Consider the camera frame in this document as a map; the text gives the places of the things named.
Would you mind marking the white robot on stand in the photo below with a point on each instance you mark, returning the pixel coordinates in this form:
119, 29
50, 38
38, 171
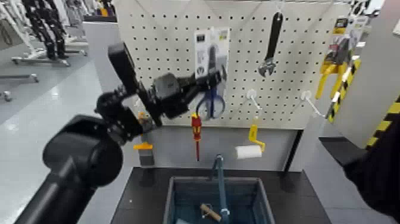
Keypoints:
18, 22

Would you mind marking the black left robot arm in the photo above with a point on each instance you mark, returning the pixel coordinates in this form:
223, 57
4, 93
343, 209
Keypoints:
81, 156

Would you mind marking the white pegboard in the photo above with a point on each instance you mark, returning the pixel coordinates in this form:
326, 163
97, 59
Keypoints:
175, 37

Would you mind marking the blue grey plastic crate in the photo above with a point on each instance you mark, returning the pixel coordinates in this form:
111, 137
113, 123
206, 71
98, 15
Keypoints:
253, 200

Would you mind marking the red yellow screwdriver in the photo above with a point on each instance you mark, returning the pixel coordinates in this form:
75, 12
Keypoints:
196, 125

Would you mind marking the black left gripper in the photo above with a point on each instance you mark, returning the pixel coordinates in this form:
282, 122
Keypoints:
172, 94

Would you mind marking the black adjustable wrench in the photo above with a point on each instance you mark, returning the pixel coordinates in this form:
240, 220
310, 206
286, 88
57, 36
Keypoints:
274, 34

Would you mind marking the white product card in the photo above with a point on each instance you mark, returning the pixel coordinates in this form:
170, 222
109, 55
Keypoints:
359, 28

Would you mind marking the blue scissors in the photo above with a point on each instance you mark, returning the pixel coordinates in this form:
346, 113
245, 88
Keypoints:
211, 47

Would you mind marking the white pegboard hook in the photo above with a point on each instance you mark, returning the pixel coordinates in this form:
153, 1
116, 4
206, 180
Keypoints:
252, 94
307, 95

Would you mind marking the grey wheeled stand base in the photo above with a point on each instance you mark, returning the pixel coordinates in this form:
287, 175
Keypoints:
40, 60
22, 77

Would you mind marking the yellow black hazard strip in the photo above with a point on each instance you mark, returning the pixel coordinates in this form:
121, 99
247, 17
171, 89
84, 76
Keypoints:
384, 125
343, 87

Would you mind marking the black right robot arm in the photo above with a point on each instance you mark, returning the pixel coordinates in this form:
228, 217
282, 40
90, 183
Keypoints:
378, 175

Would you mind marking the yellow background object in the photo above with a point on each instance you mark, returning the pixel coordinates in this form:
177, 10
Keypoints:
104, 12

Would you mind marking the black robot on stand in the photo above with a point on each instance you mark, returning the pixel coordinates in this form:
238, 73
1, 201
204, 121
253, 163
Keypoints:
47, 25

